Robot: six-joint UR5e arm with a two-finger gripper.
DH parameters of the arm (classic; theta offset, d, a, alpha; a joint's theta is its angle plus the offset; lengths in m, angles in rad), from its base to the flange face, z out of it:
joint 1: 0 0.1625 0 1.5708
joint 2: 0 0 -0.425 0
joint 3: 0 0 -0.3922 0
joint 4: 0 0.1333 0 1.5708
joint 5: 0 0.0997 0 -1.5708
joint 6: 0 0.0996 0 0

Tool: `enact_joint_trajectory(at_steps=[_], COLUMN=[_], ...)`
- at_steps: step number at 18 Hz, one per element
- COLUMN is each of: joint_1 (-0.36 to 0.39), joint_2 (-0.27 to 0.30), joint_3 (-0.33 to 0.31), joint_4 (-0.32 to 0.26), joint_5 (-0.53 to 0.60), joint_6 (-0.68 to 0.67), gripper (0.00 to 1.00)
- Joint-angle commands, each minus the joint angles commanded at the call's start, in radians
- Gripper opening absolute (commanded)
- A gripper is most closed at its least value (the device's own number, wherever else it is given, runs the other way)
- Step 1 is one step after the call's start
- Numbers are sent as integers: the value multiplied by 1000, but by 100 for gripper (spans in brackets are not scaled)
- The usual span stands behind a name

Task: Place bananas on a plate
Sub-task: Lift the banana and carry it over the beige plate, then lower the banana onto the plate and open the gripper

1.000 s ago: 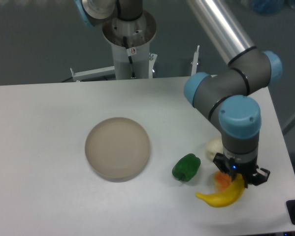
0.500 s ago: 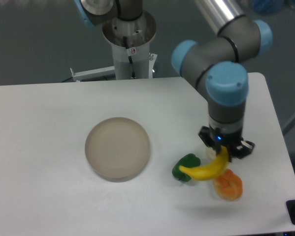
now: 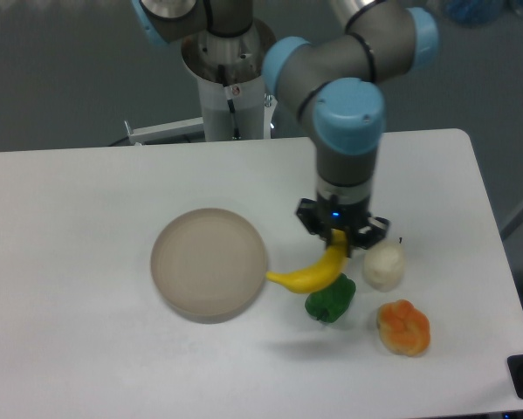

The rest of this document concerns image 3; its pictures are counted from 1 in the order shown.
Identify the green bell pepper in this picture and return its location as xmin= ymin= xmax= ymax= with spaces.
xmin=305 ymin=273 xmax=356 ymax=324

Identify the yellow banana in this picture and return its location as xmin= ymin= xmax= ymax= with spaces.
xmin=265 ymin=230 xmax=347 ymax=294

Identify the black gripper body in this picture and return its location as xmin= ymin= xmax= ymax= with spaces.
xmin=296 ymin=196 xmax=390 ymax=250

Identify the orange bread roll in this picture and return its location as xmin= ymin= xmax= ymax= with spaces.
xmin=376 ymin=299 xmax=430 ymax=357

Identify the black cable on pedestal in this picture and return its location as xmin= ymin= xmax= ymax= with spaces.
xmin=217 ymin=64 xmax=241 ymax=141

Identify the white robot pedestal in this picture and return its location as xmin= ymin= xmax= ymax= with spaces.
xmin=182 ymin=18 xmax=276 ymax=141

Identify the white metal bracket left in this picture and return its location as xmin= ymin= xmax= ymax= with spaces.
xmin=124 ymin=117 xmax=204 ymax=145

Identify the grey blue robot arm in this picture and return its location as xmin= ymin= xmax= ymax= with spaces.
xmin=134 ymin=1 xmax=438 ymax=250

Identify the beige round plate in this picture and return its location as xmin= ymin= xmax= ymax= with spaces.
xmin=150 ymin=208 xmax=268 ymax=323

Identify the white garlic bulb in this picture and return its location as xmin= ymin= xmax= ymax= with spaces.
xmin=362 ymin=240 xmax=406 ymax=292

